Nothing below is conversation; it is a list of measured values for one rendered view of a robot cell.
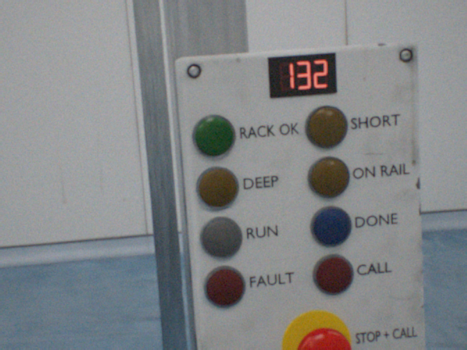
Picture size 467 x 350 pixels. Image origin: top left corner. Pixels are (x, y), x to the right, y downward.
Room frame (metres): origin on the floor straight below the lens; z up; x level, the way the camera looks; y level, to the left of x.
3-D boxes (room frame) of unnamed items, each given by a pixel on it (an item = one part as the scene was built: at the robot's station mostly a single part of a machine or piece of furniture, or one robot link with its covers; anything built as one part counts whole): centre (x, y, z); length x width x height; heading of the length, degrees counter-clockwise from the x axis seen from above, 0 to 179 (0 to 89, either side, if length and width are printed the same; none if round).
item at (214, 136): (0.48, 0.01, 1.01); 0.03 x 0.01 x 0.03; 98
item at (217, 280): (0.48, 0.01, 0.90); 0.03 x 0.01 x 0.03; 98
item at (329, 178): (0.49, -0.07, 0.98); 0.03 x 0.01 x 0.03; 98
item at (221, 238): (0.48, 0.01, 0.94); 0.03 x 0.01 x 0.03; 98
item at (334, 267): (0.49, -0.07, 0.90); 0.03 x 0.01 x 0.03; 98
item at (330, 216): (0.49, -0.07, 0.94); 0.03 x 0.01 x 0.03; 98
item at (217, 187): (0.48, 0.01, 0.98); 0.03 x 0.01 x 0.03; 98
